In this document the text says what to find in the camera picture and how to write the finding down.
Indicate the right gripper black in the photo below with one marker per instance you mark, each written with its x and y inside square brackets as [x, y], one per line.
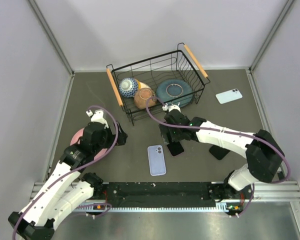
[165, 130]

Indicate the blue white patterned bowl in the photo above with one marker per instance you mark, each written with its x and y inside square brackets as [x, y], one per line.
[128, 87]

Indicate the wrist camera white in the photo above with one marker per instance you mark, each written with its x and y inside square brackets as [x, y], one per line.
[97, 116]
[168, 108]

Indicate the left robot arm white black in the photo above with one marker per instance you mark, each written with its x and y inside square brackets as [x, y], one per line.
[51, 205]

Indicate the pink plate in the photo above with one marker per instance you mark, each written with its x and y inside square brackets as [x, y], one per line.
[75, 139]

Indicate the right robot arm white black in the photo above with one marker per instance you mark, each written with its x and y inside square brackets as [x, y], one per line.
[262, 154]

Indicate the light blue smartphone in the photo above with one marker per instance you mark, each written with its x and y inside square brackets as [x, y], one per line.
[229, 96]

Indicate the black wire dish basket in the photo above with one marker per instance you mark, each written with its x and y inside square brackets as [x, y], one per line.
[153, 71]

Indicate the black screen smartphone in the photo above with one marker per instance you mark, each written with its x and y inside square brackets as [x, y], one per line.
[175, 148]

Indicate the teal ceramic plate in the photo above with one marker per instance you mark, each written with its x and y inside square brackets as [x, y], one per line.
[175, 91]

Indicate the black phone case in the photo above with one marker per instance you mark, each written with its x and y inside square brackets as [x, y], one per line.
[218, 152]

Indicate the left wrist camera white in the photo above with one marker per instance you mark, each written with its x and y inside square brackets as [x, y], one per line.
[97, 116]

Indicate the brown ceramic bowl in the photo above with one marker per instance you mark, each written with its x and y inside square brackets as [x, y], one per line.
[141, 97]

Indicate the aluminium frame rail front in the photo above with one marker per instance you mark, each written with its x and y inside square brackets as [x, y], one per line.
[261, 192]

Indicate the yellow bowl in basket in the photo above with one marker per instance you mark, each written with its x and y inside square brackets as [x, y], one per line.
[142, 85]

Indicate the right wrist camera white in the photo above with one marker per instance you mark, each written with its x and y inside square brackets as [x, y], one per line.
[168, 108]

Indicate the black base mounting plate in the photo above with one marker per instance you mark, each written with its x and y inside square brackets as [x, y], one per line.
[165, 194]

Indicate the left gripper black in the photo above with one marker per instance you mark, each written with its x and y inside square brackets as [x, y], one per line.
[122, 137]

